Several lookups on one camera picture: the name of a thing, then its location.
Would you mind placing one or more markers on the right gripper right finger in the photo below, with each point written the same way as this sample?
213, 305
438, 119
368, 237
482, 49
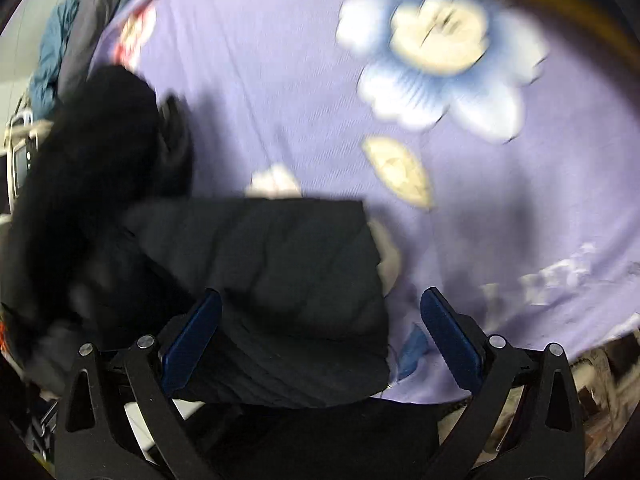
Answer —
546, 439

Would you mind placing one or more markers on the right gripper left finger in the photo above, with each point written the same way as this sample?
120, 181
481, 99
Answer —
93, 438

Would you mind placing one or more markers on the black quilted jacket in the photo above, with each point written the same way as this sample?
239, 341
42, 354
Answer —
107, 244

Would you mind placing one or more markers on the purple floral bed sheet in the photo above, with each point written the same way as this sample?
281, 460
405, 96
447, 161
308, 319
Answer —
496, 149

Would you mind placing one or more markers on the beige beauty machine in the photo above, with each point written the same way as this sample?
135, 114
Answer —
21, 141

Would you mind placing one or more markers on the blue crumpled cloth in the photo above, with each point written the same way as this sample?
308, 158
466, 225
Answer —
43, 84

